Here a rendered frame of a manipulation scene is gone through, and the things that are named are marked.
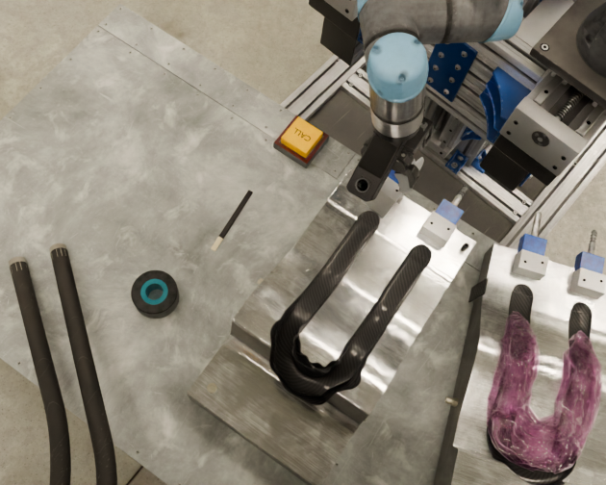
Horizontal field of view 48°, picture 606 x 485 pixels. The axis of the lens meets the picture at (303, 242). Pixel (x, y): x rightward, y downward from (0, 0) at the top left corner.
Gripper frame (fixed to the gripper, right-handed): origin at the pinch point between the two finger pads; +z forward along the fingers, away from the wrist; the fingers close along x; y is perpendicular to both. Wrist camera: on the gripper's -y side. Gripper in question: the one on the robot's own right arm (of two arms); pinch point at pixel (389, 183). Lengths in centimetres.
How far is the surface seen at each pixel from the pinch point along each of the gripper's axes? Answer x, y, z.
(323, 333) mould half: -5.3, -28.0, -1.6
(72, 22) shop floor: 144, 25, 79
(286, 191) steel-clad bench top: 18.6, -7.4, 11.1
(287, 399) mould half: -5.3, -39.8, 3.8
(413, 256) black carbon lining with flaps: -9.4, -7.2, 6.5
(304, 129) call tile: 22.0, 4.4, 8.5
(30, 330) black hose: 36, -54, -3
